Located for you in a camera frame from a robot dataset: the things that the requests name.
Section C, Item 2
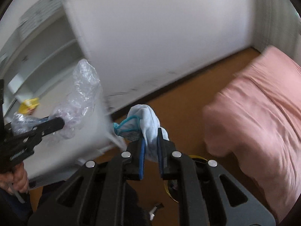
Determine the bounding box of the light blue cloth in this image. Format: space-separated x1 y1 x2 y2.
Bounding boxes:
113 105 169 162

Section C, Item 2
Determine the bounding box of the clear plastic bag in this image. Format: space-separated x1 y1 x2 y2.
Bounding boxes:
11 59 101 140

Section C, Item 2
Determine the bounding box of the left hand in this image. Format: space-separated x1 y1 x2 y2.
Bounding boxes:
0 163 29 194

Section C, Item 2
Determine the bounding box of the yellow snack bag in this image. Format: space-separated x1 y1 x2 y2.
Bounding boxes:
18 97 40 115

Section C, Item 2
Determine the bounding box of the office chair base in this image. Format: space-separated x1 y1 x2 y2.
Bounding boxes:
149 202 164 221

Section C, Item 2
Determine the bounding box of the white desk with shelves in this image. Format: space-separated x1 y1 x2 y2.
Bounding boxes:
1 0 126 188

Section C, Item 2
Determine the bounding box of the pink bed blanket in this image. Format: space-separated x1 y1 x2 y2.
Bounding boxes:
203 46 300 221

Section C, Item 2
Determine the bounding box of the grey curtain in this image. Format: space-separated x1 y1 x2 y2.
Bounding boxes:
252 0 300 58

